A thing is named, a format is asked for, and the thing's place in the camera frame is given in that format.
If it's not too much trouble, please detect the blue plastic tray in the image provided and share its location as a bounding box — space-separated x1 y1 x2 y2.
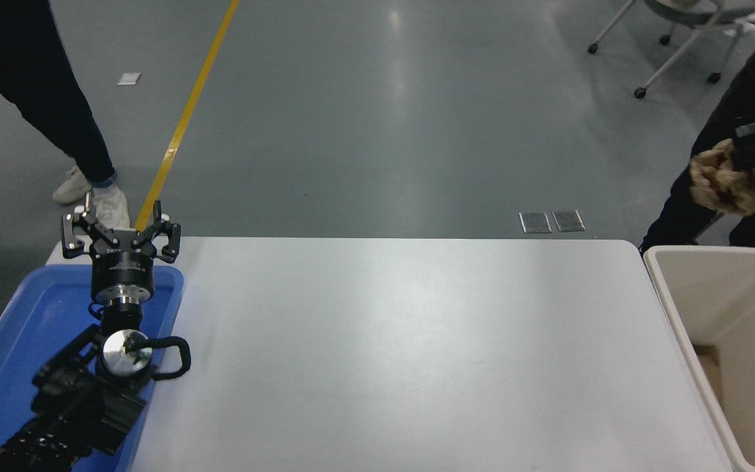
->
0 265 185 472

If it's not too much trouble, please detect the tan paper ball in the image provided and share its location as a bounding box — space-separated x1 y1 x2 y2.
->
688 138 755 218

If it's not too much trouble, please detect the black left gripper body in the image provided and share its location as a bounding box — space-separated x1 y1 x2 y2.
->
90 242 156 306

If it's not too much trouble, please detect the large pale bin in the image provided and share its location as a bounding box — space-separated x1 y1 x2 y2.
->
643 245 755 472

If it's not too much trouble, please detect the standing person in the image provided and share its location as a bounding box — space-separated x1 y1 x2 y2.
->
637 5 755 255

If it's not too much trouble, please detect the metal floor plate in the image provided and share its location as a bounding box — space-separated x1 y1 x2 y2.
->
518 211 552 234
551 209 587 233

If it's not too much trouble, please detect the walking person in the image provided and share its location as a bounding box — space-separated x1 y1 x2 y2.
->
0 0 131 228

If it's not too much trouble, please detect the wheeled office chair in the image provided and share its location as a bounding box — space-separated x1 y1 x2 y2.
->
587 0 755 100

